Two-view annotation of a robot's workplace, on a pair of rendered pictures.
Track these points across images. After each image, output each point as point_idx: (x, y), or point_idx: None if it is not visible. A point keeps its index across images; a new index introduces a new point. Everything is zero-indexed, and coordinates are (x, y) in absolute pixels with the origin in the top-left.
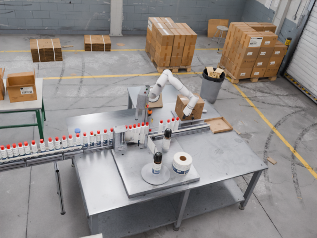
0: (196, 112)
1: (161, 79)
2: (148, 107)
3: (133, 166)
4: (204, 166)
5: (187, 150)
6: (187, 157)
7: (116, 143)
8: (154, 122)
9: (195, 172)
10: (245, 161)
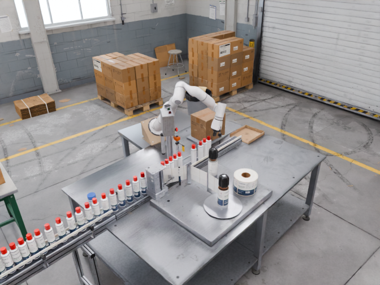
0: None
1: (178, 93)
2: (158, 142)
3: (191, 208)
4: (266, 179)
5: (236, 169)
6: (249, 172)
7: (156, 188)
8: None
9: (263, 187)
10: (301, 158)
